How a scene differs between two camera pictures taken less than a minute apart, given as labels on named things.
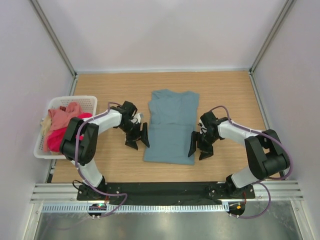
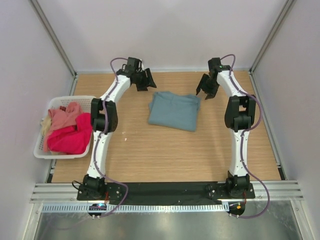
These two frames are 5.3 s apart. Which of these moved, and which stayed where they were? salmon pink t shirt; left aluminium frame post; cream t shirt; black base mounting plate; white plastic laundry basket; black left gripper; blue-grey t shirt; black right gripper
Moved: black left gripper; black right gripper; blue-grey t shirt
Stayed: black base mounting plate; white plastic laundry basket; left aluminium frame post; cream t shirt; salmon pink t shirt
